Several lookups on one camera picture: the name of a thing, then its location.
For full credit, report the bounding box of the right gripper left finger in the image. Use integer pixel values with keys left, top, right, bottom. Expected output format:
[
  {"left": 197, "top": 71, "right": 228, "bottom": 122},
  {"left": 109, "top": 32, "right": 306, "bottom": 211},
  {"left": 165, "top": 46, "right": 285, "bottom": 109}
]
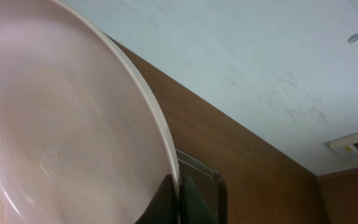
[{"left": 135, "top": 174, "right": 177, "bottom": 224}]

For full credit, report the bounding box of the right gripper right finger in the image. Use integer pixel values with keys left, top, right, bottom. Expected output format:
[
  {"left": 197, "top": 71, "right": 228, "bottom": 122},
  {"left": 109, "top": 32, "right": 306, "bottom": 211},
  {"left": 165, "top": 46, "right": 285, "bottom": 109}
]
[{"left": 180, "top": 176, "right": 218, "bottom": 224}]

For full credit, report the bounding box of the pale pink plate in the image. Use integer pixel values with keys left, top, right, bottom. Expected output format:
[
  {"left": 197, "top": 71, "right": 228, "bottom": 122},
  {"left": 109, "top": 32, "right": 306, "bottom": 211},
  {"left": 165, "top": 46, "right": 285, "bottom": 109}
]
[{"left": 0, "top": 1, "right": 179, "bottom": 223}]

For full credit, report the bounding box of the brown plastic serving tray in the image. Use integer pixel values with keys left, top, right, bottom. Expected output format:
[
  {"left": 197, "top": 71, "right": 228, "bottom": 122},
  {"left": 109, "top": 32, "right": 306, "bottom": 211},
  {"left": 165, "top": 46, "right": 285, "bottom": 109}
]
[{"left": 176, "top": 149, "right": 228, "bottom": 224}]

